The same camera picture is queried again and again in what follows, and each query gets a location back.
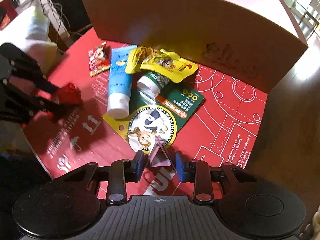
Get green mentholatum blister card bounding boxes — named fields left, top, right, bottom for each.
left=103, top=82, right=204, bottom=153

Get brown cardboard box white inside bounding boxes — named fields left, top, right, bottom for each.
left=82, top=0, right=308, bottom=93

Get blue cream tube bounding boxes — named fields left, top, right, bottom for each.
left=107, top=45, right=137, bottom=119

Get white cables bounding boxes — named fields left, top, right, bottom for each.
left=7, top=0, right=93, bottom=55

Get red white candy packet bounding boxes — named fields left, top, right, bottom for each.
left=88, top=42, right=111, bottom=77

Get white cloth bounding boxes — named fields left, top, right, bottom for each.
left=0, top=5, right=57, bottom=74

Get red candy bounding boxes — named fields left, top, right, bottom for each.
left=47, top=82, right=82, bottom=117

